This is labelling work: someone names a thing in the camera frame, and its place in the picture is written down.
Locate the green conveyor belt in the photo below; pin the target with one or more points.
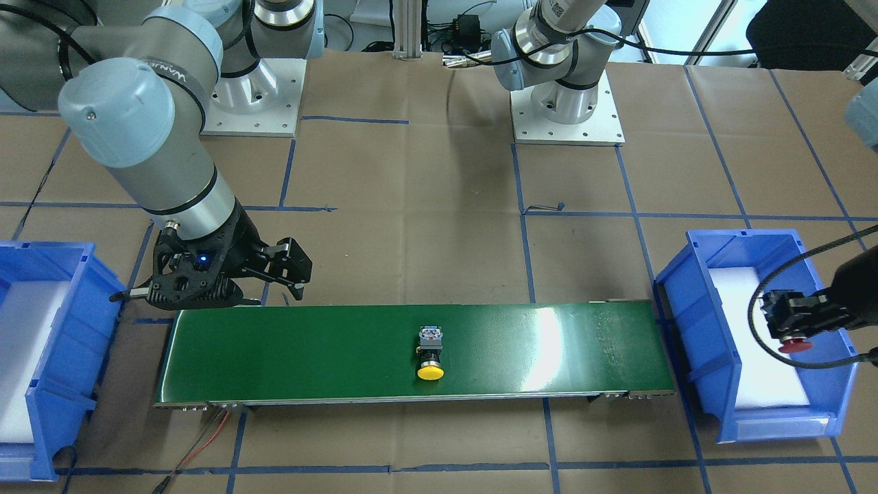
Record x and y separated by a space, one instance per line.
366 354

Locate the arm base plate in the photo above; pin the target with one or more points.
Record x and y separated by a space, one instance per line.
261 103
551 114

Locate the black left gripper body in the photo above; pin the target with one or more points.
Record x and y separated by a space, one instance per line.
849 287

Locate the yellow push button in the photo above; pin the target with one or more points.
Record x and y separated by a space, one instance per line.
428 351

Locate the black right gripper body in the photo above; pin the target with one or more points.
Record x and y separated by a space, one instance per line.
243 248

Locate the blue bin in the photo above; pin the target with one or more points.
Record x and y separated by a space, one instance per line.
60 394
709 346

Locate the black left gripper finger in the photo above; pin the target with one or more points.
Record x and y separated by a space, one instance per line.
792 315

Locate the red push button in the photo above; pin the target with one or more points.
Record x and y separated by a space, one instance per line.
794 345

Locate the white foam pad bin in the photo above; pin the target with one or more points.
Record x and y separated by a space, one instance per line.
27 312
763 382

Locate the aluminium frame post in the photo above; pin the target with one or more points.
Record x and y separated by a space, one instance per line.
408 24

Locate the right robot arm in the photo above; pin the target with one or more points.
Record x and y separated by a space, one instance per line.
137 97

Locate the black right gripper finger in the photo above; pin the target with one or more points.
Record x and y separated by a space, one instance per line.
285 264

